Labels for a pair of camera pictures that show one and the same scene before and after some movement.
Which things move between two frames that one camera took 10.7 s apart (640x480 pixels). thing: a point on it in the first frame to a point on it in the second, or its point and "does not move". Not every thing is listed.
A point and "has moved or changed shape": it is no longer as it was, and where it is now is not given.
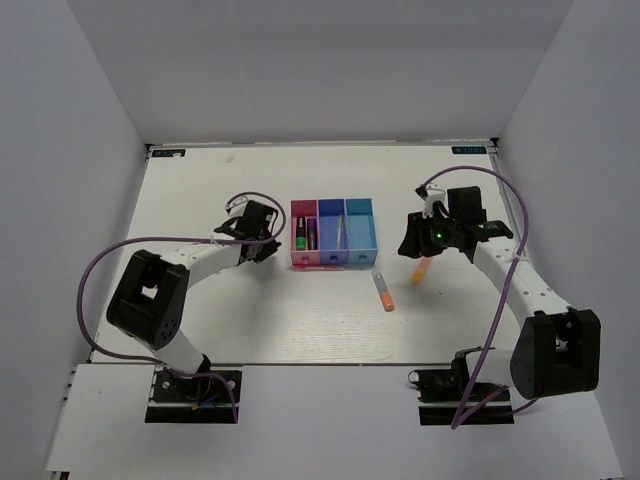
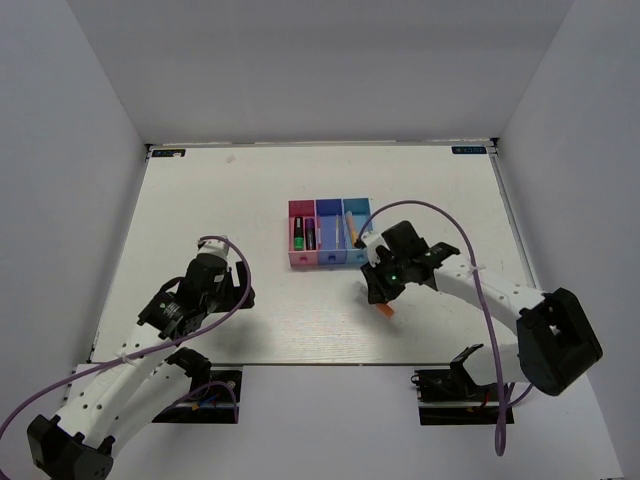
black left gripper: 268,250 to 228,278
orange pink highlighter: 420,270 has moved or changed shape
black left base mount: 206,399 does not move
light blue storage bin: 361,231 does not move
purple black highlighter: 312,234 does not move
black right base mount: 440,393 does not move
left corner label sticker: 168,153 does not move
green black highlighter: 301,242 does not move
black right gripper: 415,243 to 378,290
